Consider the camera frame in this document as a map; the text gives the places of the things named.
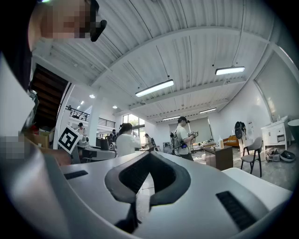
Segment grey window roller blind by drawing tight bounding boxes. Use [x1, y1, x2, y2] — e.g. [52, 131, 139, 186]
[254, 50, 299, 123]

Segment white vanity cabinet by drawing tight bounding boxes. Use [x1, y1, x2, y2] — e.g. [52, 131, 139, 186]
[260, 116, 290, 152]

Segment large glass window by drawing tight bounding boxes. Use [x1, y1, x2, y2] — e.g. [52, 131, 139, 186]
[122, 114, 146, 139]

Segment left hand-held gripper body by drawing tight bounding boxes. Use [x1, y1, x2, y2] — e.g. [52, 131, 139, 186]
[57, 125, 91, 155]

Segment dark oval device on stand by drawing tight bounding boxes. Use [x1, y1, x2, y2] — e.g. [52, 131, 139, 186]
[234, 120, 255, 151]

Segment dark wooden cabinet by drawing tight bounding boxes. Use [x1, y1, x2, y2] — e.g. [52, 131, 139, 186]
[204, 145, 234, 171]

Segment dark brown staircase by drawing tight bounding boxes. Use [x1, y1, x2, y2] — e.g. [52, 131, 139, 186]
[30, 63, 71, 133]

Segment person's head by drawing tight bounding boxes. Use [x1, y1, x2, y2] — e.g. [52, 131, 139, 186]
[28, 0, 98, 52]

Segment grey wall roller blind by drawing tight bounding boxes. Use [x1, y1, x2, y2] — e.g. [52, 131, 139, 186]
[169, 117, 211, 143]

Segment oval white rimmed lid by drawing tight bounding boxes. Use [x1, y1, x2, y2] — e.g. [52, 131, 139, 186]
[279, 150, 296, 162]

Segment black balcony railing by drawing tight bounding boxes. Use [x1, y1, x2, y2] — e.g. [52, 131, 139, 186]
[66, 105, 117, 127]

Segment black head-mounted camera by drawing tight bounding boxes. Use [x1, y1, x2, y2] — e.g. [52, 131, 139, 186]
[89, 0, 108, 43]

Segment grey chair black legs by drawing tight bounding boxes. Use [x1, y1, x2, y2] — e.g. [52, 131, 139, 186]
[240, 136, 263, 177]

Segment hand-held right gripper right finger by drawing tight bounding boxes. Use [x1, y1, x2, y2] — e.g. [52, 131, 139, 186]
[137, 151, 269, 239]

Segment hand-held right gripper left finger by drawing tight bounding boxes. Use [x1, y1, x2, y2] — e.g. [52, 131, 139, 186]
[59, 151, 152, 239]

